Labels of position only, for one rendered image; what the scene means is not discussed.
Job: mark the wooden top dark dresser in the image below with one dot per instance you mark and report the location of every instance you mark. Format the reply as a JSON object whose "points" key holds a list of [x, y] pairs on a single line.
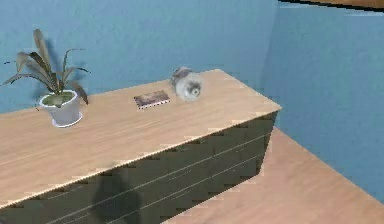
{"points": [[140, 140]]}

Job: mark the small dark printed book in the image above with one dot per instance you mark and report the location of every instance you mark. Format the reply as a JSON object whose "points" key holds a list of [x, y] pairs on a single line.
{"points": [[152, 99]]}

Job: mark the house plant in white pot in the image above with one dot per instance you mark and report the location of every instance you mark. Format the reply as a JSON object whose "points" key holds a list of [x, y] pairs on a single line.
{"points": [[63, 106]]}

